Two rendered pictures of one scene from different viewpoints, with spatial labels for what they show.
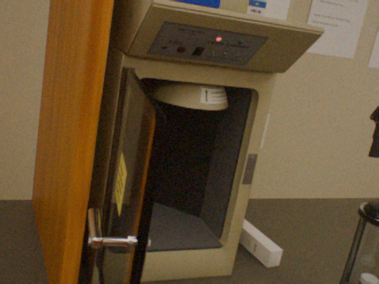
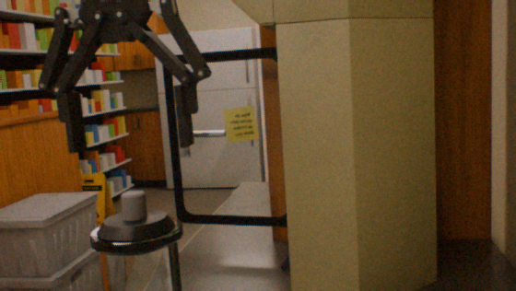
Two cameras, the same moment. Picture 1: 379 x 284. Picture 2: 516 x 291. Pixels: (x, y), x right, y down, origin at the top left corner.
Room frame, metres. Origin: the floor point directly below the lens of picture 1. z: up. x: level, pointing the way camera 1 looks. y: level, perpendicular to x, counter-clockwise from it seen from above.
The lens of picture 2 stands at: (1.41, -0.83, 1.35)
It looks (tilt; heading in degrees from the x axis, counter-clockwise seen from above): 9 degrees down; 126
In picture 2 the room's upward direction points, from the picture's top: 4 degrees counter-clockwise
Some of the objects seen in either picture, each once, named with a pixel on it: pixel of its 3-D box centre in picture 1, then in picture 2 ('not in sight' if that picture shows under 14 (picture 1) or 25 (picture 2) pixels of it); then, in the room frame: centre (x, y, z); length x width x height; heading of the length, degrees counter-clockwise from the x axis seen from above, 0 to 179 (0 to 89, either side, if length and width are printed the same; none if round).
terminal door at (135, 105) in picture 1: (122, 211); (229, 140); (0.67, 0.08, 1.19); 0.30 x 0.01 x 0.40; 16
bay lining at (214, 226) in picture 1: (165, 149); not in sight; (1.01, 0.04, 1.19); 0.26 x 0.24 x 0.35; 115
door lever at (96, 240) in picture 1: (107, 228); not in sight; (0.59, 0.08, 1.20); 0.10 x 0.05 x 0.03; 16
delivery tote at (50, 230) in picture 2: not in sight; (45, 232); (-1.32, 0.79, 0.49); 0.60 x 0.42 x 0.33; 115
